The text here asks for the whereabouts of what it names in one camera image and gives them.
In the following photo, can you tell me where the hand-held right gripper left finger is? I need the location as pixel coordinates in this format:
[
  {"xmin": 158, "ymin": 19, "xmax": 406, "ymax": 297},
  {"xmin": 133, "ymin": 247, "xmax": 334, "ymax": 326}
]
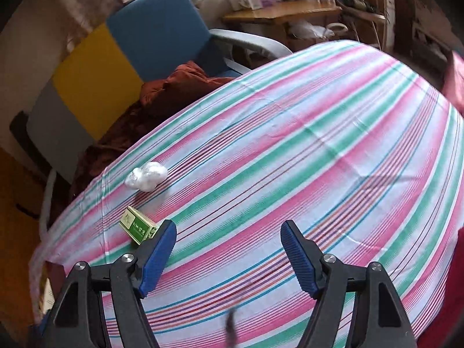
[{"xmin": 40, "ymin": 219, "xmax": 177, "ymax": 348}]

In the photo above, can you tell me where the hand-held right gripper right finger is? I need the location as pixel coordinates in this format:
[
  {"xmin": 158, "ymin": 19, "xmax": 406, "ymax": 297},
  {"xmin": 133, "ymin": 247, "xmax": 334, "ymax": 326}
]
[{"xmin": 281, "ymin": 220, "xmax": 417, "ymax": 348}]

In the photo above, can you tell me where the small green box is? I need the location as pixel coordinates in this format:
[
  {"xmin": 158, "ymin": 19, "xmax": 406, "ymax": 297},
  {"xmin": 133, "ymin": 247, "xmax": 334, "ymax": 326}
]
[{"xmin": 119, "ymin": 205, "xmax": 161, "ymax": 246}]

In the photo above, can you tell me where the gold cardboard box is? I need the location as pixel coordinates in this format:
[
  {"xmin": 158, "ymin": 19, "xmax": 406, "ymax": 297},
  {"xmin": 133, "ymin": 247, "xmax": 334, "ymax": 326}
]
[{"xmin": 40, "ymin": 261, "xmax": 66, "ymax": 314}]

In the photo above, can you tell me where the small white plastic wad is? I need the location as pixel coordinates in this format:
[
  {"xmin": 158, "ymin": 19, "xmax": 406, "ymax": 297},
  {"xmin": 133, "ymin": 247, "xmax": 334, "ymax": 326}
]
[{"xmin": 124, "ymin": 162, "xmax": 169, "ymax": 193}]

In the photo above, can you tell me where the striped bed sheet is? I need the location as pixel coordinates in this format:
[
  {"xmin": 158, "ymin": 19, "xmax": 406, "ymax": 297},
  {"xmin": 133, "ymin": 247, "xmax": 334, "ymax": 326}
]
[{"xmin": 29, "ymin": 40, "xmax": 464, "ymax": 348}]

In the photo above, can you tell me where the bright red cloth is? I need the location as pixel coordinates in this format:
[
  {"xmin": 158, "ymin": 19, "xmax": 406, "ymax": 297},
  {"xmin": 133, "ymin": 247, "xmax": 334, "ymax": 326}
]
[{"xmin": 416, "ymin": 225, "xmax": 464, "ymax": 348}]

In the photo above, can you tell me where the dark red cloth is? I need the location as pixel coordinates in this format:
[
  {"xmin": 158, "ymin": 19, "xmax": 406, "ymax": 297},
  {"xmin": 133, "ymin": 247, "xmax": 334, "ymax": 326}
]
[{"xmin": 68, "ymin": 61, "xmax": 237, "ymax": 204}]

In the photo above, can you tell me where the grey yellow blue armchair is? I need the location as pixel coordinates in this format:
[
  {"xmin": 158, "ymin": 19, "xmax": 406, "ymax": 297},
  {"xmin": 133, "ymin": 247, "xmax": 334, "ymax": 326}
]
[{"xmin": 26, "ymin": 0, "xmax": 293, "ymax": 233}]

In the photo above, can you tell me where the clear plastic bag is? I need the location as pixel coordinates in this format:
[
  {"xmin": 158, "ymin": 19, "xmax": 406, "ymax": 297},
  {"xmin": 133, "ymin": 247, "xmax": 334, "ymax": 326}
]
[{"xmin": 287, "ymin": 21, "xmax": 335, "ymax": 41}]

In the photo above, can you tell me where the pink bed cover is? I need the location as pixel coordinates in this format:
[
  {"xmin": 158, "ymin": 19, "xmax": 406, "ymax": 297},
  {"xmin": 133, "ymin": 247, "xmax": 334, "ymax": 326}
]
[{"xmin": 443, "ymin": 50, "xmax": 464, "ymax": 114}]

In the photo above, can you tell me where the wooden side table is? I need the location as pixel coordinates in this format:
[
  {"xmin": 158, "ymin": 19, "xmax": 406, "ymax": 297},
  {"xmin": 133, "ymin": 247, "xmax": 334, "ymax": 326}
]
[{"xmin": 221, "ymin": 0, "xmax": 344, "ymax": 27}]

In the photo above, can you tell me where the wooden chair with clutter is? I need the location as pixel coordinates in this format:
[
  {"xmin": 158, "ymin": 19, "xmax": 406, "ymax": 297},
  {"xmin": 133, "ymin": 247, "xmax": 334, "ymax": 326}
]
[{"xmin": 340, "ymin": 0, "xmax": 396, "ymax": 50}]

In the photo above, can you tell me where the thin black cord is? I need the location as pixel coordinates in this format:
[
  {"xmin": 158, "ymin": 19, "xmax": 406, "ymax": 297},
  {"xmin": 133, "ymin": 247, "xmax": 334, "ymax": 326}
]
[{"xmin": 224, "ymin": 307, "xmax": 239, "ymax": 348}]

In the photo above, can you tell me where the white cable loop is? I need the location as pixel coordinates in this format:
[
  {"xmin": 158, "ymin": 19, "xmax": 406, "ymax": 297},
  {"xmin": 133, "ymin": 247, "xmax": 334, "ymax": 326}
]
[{"xmin": 325, "ymin": 22, "xmax": 349, "ymax": 37}]

